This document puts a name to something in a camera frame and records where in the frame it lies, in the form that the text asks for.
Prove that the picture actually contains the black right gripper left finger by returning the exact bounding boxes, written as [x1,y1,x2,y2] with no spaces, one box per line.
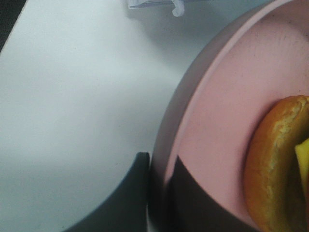
[66,152,150,232]

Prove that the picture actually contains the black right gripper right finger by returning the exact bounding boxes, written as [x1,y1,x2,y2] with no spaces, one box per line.
[170,157,256,232]

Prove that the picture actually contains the burger with lettuce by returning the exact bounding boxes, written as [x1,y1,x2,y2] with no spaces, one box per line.
[243,95,309,232]

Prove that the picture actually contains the pink round plate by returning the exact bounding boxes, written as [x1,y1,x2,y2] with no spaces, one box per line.
[148,0,309,232]

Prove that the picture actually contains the white microwave door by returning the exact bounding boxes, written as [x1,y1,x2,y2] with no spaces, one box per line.
[0,0,185,53]

